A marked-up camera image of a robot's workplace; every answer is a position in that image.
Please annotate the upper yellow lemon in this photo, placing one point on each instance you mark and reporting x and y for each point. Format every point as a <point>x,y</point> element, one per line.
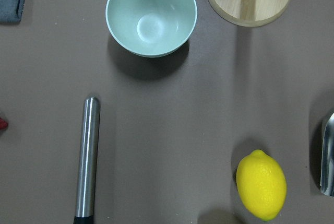
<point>261,185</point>

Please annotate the red strawberry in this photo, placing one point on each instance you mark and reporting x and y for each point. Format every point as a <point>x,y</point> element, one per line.
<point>3,124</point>

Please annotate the steel scoop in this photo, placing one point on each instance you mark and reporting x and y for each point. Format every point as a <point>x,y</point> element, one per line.
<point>326,176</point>

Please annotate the mint green bowl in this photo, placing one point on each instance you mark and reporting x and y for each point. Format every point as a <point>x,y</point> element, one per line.
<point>151,28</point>

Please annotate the steel muddler black tip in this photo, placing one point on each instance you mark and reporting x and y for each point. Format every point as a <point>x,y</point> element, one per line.
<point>86,182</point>

